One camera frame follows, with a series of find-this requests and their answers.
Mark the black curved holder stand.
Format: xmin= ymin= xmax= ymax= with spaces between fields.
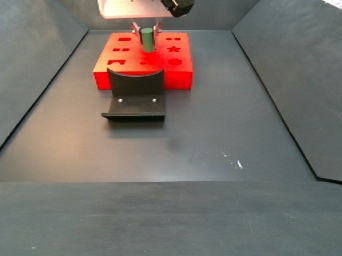
xmin=101 ymin=69 xmax=165 ymax=120

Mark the red shape sorter board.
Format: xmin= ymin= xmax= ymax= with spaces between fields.
xmin=93 ymin=32 xmax=193 ymax=90

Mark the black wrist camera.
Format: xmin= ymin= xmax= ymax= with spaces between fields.
xmin=160 ymin=0 xmax=195 ymax=17

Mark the green cylinder peg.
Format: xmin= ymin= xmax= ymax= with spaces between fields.
xmin=140 ymin=28 xmax=155 ymax=52

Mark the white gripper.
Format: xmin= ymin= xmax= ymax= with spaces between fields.
xmin=97 ymin=0 xmax=171 ymax=35

